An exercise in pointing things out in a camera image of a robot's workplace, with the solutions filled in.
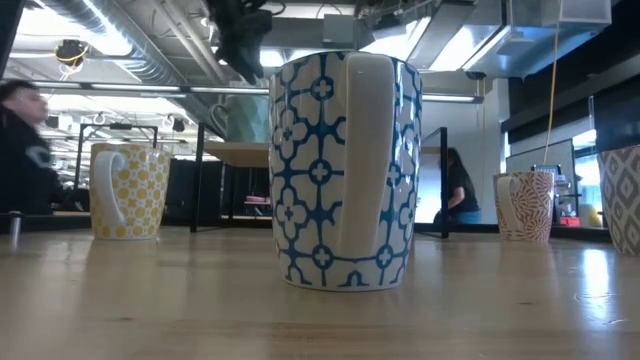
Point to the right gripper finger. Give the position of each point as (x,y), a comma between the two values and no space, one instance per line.
(235,57)
(254,62)

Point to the plain green mug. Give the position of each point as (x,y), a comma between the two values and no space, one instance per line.
(245,120)

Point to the white mug with yellow dots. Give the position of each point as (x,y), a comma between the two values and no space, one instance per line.
(140,200)

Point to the white mug red leaf pattern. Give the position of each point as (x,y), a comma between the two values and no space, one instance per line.
(532,210)

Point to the long ceiling light strip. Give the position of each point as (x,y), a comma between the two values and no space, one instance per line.
(150,88)

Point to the white mug blue floral pattern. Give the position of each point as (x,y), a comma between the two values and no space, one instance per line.
(310,175)

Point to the pink flat object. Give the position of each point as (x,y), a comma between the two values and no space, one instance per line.
(257,200)

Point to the black background cabinet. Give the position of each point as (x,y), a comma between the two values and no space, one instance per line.
(180,190)

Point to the black round ceiling device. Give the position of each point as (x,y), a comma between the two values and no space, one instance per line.
(70,51)

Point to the short ceiling light strip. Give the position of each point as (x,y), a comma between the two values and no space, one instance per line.
(450,98)

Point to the person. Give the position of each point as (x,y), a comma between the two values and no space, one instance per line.
(462,195)
(25,165)

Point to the grey partition panel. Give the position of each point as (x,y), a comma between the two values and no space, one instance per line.
(530,157)

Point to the small red box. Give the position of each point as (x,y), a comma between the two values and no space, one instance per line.
(570,221)

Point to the yellow round object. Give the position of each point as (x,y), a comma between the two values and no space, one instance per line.
(595,218)

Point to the white mug grey diamond pattern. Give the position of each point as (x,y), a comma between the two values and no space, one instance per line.
(622,200)

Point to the silver spiral ventilation duct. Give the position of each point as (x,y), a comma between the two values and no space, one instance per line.
(135,55)

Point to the black shelf support post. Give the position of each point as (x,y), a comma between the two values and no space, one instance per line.
(197,190)

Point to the large rectangular metal duct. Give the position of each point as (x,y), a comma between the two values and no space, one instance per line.
(500,50)

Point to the small grey metal post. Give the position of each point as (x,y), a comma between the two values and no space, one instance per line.
(15,230)

